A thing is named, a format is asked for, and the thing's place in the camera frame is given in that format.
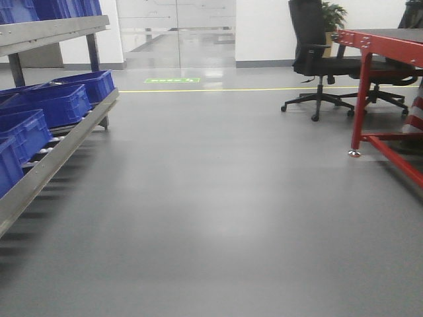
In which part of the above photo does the steel flow rack shelf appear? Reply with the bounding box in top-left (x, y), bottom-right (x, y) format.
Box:
top-left (1, 15), bottom-right (119, 236)

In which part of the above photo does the blue crates upper shelf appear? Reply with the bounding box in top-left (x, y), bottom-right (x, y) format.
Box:
top-left (1, 0), bottom-right (102, 24)

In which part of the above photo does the green floor sign sticker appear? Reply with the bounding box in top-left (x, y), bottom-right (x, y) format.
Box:
top-left (144, 77), bottom-right (201, 84)

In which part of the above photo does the blue crate far end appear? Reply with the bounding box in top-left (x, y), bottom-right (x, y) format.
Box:
top-left (47, 70), bottom-right (115, 104)

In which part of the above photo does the glass door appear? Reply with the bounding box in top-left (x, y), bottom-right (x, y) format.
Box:
top-left (116, 0), bottom-right (236, 69)

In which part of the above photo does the black office chair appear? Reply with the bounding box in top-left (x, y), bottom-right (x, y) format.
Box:
top-left (336, 6), bottom-right (420, 116)
top-left (281, 1), bottom-right (361, 122)

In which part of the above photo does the blue crate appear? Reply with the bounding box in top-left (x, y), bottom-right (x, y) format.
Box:
top-left (0, 136), bottom-right (23, 197)
top-left (1, 110), bottom-right (52, 164)
top-left (1, 85), bottom-right (92, 127)

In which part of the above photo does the green potted plant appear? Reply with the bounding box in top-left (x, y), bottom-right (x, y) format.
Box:
top-left (322, 1), bottom-right (347, 57)

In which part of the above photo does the blue crate nearest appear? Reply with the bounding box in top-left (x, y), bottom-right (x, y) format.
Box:
top-left (0, 136), bottom-right (23, 197)

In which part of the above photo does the red white striped barrier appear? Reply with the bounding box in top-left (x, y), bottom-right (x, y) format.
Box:
top-left (402, 81), bottom-right (422, 150)

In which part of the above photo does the red metal frame table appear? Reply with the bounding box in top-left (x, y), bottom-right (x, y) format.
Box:
top-left (332, 27), bottom-right (423, 189)

